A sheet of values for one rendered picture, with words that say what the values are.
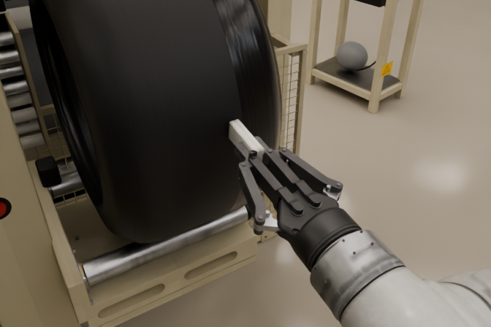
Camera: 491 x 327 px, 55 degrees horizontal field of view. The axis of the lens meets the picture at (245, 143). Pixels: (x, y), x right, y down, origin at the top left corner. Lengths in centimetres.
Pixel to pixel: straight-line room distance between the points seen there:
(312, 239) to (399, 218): 189
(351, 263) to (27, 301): 68
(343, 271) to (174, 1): 40
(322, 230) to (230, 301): 147
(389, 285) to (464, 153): 252
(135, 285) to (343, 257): 52
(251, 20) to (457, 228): 190
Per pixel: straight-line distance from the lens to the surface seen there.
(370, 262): 49
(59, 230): 95
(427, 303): 48
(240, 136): 64
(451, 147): 300
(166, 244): 92
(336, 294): 50
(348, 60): 329
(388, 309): 47
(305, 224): 53
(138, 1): 65
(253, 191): 57
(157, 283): 94
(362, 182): 256
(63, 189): 111
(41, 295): 101
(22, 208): 86
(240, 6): 69
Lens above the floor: 157
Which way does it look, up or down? 34 degrees down
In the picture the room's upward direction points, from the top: straight up
